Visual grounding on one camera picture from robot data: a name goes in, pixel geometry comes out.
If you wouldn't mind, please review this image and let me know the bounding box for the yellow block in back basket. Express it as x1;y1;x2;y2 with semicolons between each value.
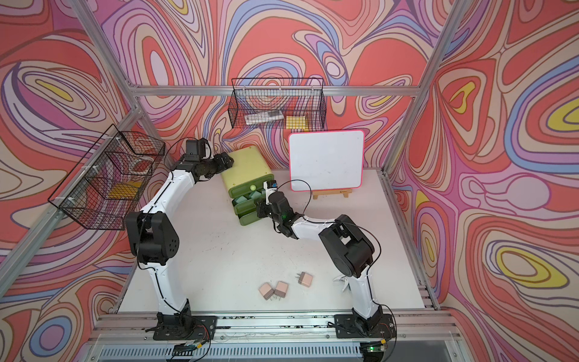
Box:
286;116;310;132

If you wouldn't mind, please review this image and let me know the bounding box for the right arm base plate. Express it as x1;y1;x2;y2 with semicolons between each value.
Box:
332;313;397;341

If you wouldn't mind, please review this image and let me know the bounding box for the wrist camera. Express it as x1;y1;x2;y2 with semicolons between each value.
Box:
263;179;277;205
184;138;210;162

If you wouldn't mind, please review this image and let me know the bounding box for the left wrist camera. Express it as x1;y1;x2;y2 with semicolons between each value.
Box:
184;138;210;162

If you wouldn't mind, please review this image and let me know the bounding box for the black wire basket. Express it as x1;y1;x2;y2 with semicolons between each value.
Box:
228;76;327;132
48;125;165;230

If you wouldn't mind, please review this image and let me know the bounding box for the wooden whiteboard stand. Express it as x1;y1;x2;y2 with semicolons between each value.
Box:
312;189;353;200

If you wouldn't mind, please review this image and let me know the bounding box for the green circuit board left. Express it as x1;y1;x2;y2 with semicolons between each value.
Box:
171;343;204;357

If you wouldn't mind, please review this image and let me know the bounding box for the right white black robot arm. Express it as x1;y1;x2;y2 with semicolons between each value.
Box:
256;191;383;336

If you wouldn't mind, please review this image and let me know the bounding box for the yellow green drawer cabinet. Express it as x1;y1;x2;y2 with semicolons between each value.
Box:
221;146;274;226

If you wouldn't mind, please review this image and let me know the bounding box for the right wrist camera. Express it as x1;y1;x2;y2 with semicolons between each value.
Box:
263;179;277;205

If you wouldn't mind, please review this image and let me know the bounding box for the grey box in back basket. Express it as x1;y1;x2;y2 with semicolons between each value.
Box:
244;110;284;126

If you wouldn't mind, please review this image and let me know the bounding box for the green circuit board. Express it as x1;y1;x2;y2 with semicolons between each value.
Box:
360;339;388;354
171;343;204;357

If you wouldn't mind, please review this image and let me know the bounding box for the green circuit board right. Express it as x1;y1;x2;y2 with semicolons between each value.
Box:
360;339;388;354

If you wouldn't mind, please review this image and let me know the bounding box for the pink framed whiteboard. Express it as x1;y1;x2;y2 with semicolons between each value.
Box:
288;130;364;192

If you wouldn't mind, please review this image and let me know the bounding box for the white plastic clip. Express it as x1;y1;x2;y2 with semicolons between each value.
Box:
333;276;349;292

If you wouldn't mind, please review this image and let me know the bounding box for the pink plug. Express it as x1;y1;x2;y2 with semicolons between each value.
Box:
297;271;313;287
259;283;275;300
274;281;289;298

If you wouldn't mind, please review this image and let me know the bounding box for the back black wire basket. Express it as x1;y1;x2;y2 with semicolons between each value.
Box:
228;76;327;132

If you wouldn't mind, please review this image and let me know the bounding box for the left black wire basket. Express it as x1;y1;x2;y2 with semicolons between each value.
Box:
48;125;165;230

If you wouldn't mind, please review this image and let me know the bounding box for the yellow item in left basket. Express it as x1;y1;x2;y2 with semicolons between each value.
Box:
107;181;142;200

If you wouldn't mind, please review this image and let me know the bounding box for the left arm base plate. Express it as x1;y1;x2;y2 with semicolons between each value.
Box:
152;313;217;341

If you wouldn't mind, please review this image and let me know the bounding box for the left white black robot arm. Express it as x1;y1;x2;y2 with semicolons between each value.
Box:
125;153;234;339

